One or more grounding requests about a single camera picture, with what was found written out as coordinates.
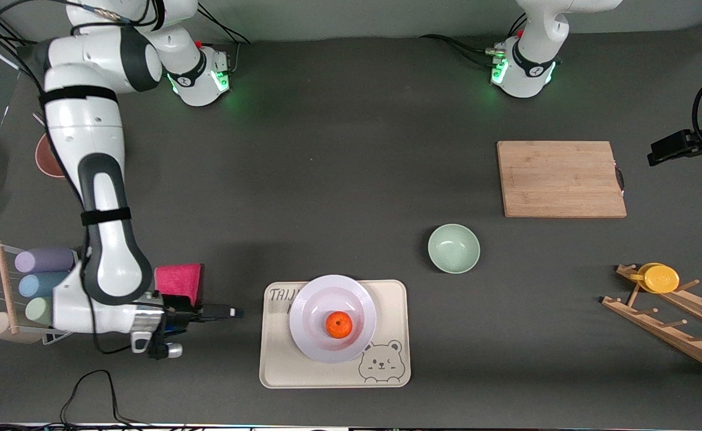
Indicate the blue cup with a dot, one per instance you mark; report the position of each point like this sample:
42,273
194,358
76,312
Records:
42,284

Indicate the cream tray with bear print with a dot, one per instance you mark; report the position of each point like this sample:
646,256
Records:
276,359

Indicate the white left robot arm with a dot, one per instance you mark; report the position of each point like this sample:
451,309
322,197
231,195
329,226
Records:
536,42

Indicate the pale lavender round plate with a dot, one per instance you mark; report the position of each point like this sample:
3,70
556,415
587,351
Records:
321,305

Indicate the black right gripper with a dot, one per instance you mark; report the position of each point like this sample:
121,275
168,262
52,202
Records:
178,305

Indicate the pink bowl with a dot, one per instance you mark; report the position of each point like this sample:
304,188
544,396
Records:
48,158

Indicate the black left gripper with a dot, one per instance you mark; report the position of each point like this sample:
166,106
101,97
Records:
699,140

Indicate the pink folded cloth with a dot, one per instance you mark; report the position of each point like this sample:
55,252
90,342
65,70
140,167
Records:
180,281

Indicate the orange fruit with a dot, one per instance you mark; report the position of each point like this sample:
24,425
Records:
339,325

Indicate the wooden peg mug rack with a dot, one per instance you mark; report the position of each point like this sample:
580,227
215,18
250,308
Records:
668,332

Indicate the wooden cutting board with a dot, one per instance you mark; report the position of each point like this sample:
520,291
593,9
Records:
560,179

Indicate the purple cup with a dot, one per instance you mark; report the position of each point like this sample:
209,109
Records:
42,260

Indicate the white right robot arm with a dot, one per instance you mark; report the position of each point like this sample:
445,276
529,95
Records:
102,197

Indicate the metal scoop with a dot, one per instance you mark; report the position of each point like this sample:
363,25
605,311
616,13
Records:
38,118

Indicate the green cup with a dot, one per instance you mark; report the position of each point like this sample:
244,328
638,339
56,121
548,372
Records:
38,310

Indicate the yellow mug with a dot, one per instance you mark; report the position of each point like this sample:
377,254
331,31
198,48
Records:
661,279

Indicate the light green bowl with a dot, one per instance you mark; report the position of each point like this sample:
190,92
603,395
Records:
454,248

